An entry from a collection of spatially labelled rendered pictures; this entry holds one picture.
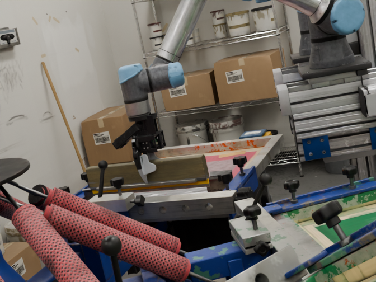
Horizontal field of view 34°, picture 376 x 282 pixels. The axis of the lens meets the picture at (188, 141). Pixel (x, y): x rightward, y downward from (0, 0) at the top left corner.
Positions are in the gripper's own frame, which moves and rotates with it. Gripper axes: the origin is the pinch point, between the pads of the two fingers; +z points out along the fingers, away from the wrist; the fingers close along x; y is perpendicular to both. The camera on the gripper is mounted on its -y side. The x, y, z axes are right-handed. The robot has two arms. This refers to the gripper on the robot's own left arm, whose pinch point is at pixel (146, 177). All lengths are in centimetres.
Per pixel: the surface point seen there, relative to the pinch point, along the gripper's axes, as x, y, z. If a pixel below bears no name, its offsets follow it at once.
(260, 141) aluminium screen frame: 62, 21, 7
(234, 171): 30.9, 18.5, 9.7
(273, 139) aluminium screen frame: 59, 27, 6
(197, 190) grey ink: 10.5, 11.8, 9.1
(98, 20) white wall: 360, -200, -55
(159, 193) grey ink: 10.8, -2.1, 9.1
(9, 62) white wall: 211, -200, -36
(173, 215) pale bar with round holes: -21.5, 16.7, 5.3
